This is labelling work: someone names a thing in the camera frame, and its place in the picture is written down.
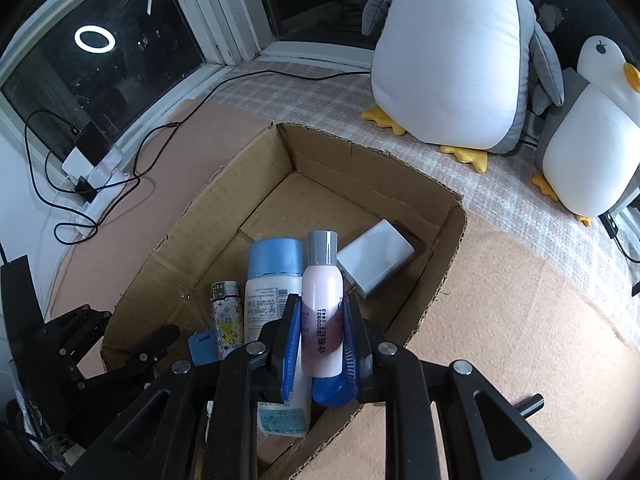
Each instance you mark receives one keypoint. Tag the cardboard box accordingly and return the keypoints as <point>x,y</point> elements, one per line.
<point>320,195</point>

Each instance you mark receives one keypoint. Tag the small grey penguin plush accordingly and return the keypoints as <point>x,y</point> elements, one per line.
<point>585,160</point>

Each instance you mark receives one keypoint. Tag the checked blanket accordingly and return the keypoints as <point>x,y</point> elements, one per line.
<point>350,110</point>

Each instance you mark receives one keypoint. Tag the white window frame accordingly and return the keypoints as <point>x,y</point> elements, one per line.
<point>220,10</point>

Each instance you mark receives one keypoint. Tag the pink bottle with grey cap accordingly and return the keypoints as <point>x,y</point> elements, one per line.
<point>322,300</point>

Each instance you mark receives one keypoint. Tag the large grey penguin plush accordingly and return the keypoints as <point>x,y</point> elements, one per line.
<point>450,60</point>

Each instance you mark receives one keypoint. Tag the grey power bank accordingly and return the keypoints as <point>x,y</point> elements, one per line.
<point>375,257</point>

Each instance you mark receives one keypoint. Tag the white charger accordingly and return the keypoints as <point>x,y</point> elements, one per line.
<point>77,160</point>

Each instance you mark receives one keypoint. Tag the blue round lid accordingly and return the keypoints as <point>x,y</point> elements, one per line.
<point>327,392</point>

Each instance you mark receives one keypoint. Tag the black plug adapter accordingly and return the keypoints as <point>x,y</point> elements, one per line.
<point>86,190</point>

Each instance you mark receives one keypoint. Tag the brown felt mat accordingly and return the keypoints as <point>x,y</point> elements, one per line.
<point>500,310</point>

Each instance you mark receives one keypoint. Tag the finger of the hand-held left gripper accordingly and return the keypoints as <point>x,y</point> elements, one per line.
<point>82,327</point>
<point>145,355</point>

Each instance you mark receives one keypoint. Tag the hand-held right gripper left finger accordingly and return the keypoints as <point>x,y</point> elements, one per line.
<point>292,355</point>

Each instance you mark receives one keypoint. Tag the patterned lighter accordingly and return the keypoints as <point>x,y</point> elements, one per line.
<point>227,320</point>

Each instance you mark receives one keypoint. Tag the white power strip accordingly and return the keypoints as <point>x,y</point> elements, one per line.
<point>107,180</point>

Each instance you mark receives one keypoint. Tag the blue phone stand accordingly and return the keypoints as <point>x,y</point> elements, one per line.
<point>205,347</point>

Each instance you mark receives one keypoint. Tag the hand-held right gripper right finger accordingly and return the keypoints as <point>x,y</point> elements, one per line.
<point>350,355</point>

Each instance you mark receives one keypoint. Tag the white bottle with blue cap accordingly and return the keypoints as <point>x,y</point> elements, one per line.
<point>270,290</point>

